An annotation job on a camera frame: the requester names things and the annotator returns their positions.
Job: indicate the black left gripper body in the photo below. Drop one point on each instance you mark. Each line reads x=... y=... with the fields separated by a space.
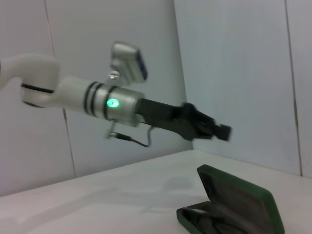
x=165 y=117

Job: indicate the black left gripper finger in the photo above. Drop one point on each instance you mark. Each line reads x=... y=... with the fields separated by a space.
x=212 y=124
x=219 y=135

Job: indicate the green glasses case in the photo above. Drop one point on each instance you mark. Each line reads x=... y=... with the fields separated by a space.
x=256 y=195

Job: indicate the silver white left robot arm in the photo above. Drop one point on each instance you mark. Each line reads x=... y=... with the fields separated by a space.
x=73 y=95

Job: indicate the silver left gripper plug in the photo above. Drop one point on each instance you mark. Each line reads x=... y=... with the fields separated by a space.
x=113 y=75

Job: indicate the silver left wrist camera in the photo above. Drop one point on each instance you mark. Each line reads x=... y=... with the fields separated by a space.
x=126 y=63

